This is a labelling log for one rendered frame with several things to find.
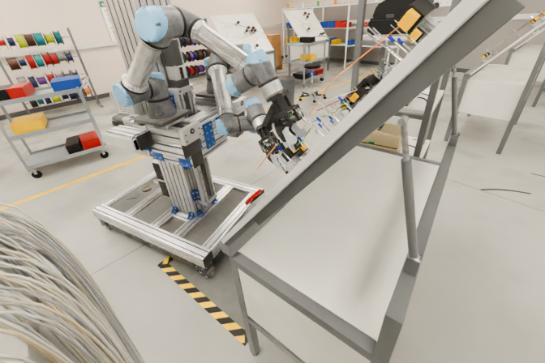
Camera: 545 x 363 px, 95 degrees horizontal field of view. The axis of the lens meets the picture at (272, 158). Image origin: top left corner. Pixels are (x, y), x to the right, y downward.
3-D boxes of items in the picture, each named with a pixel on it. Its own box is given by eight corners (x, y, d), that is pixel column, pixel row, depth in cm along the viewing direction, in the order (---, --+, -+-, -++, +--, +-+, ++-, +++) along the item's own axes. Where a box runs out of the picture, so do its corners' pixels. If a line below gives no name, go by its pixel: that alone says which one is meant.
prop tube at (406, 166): (405, 266, 66) (396, 162, 55) (408, 258, 68) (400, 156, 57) (419, 270, 64) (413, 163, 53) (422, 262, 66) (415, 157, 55)
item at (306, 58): (303, 88, 605) (304, 39, 551) (288, 85, 637) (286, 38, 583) (327, 79, 664) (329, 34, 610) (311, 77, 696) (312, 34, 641)
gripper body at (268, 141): (262, 153, 102) (251, 129, 106) (270, 157, 110) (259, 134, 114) (278, 144, 100) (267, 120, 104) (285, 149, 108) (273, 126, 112)
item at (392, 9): (366, 36, 153) (370, -3, 143) (377, 32, 169) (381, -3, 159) (422, 35, 136) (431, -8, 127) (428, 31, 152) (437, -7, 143)
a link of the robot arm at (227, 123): (200, 42, 126) (216, 130, 112) (222, 40, 128) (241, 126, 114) (203, 58, 137) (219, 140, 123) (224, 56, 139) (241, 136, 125)
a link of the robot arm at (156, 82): (173, 94, 138) (167, 69, 131) (154, 101, 128) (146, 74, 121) (159, 93, 143) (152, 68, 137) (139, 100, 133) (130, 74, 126)
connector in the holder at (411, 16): (421, 15, 53) (412, 7, 53) (417, 18, 52) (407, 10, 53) (409, 29, 56) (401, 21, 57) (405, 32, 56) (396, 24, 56)
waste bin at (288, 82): (269, 117, 454) (267, 81, 422) (272, 108, 493) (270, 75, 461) (295, 116, 447) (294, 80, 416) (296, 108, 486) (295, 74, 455)
